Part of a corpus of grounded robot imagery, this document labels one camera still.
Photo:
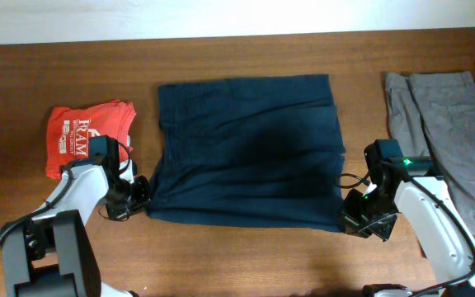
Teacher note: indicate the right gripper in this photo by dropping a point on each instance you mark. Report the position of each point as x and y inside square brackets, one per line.
[353, 224]

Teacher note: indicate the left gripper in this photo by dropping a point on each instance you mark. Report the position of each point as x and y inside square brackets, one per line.
[143, 195]

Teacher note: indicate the navy blue shorts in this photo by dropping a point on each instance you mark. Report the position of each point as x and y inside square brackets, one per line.
[249, 152]

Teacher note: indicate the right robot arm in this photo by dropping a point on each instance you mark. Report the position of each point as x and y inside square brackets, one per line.
[415, 188]

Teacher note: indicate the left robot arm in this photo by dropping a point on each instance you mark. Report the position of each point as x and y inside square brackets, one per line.
[48, 252]

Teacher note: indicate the folded red printed t-shirt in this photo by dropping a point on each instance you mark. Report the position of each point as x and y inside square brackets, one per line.
[69, 130]

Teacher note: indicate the grey shorts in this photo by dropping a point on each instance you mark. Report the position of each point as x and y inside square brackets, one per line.
[433, 115]

